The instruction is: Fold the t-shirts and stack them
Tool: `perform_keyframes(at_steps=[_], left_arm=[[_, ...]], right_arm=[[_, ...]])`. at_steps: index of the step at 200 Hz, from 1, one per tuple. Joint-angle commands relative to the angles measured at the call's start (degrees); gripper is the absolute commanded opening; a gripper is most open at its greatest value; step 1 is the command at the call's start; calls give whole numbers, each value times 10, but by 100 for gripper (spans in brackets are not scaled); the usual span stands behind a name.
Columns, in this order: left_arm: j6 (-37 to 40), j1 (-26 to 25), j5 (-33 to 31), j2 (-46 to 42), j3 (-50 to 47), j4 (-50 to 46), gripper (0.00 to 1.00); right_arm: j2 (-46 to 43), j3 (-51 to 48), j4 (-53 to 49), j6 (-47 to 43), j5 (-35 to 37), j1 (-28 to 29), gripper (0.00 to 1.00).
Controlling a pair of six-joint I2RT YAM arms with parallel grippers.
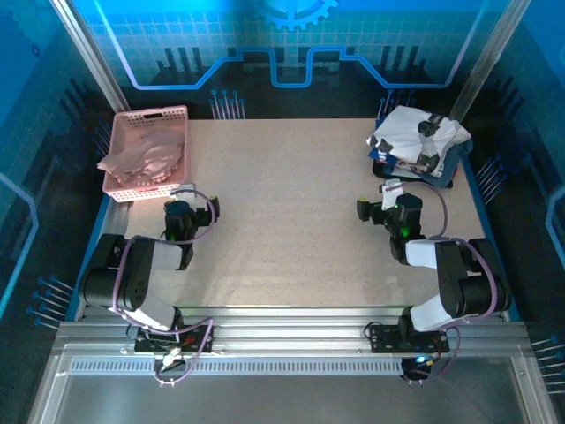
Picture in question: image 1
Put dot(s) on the pink t-shirt with white lettering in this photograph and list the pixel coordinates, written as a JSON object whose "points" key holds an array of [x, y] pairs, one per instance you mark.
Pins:
{"points": [[145, 154]]}

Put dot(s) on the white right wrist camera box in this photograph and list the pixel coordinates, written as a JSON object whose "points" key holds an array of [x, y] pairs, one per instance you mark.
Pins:
{"points": [[390, 194]]}

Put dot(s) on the royal blue printed t-shirt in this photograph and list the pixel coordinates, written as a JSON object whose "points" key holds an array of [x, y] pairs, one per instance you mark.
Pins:
{"points": [[380, 154]]}

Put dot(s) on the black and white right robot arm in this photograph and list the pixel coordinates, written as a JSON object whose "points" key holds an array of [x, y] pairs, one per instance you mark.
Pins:
{"points": [[454, 274]]}

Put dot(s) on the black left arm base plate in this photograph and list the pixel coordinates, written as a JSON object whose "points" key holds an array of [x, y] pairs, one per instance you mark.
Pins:
{"points": [[150, 342]]}

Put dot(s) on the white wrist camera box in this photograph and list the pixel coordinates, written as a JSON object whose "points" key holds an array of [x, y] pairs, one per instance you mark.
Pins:
{"points": [[390, 194], [185, 191]]}

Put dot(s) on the white printed t-shirt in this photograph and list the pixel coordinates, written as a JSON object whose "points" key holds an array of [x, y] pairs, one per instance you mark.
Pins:
{"points": [[406, 132]]}

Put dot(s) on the teal blue printed t-shirt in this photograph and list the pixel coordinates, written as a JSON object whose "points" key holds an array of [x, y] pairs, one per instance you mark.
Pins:
{"points": [[457, 165]]}

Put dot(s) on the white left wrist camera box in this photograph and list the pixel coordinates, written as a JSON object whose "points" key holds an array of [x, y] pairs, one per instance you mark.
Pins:
{"points": [[185, 191]]}

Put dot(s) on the black t-shirt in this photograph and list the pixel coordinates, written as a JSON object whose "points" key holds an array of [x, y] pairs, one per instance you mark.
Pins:
{"points": [[378, 170]]}

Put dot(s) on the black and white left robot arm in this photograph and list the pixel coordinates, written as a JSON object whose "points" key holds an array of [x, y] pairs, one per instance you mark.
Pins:
{"points": [[137, 274]]}

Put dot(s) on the aluminium mounting rail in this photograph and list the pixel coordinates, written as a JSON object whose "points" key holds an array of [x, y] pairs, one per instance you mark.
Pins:
{"points": [[287, 329]]}

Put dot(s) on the aluminium frame post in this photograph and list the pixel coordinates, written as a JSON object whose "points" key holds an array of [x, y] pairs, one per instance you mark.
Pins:
{"points": [[490, 57], [90, 57]]}

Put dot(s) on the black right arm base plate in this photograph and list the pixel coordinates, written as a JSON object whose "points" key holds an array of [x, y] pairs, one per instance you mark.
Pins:
{"points": [[384, 340]]}

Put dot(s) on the pink plastic basket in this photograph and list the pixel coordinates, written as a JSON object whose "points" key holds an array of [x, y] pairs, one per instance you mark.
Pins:
{"points": [[176, 115]]}

